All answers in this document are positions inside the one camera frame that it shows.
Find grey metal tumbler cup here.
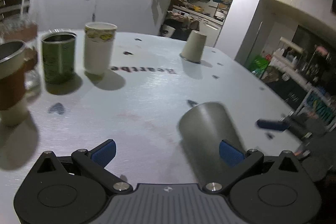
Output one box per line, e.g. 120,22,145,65
178,102,245,185

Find cup with brown sleeve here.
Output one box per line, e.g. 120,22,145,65
1,40,29,127

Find clear glass jar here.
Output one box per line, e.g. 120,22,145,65
1,14,41,97

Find green metal can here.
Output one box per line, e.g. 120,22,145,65
41,31,77,85

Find white paper cup yellow print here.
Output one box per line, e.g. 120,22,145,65
84,22,117,75

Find beige upside-down paper cup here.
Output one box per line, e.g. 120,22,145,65
179,30,207,64

